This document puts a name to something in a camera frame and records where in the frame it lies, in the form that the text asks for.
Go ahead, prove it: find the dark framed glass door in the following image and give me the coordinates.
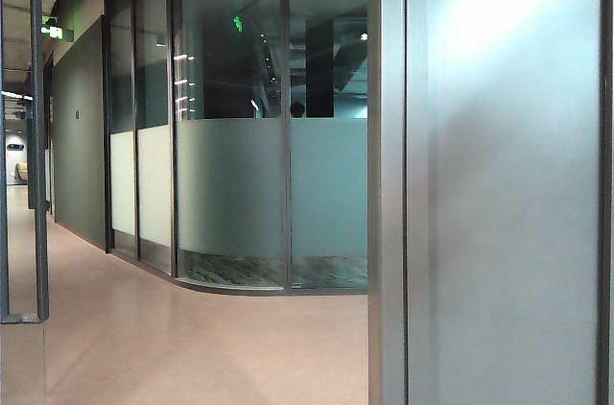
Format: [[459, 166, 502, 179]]
[[0, 0, 51, 325]]

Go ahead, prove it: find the dark square column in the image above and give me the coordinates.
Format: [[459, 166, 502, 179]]
[[305, 18, 335, 118]]

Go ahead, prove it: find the curved frosted glass partition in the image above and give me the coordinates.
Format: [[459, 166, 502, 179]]
[[101, 0, 370, 296]]

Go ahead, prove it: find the black vertical edge strip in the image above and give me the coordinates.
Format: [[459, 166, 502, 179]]
[[598, 0, 614, 405]]

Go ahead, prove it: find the green hanging exit sign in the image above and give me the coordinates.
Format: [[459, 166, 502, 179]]
[[40, 14, 76, 43]]

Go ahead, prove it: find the grey metal door post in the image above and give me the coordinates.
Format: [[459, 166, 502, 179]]
[[366, 0, 409, 405]]

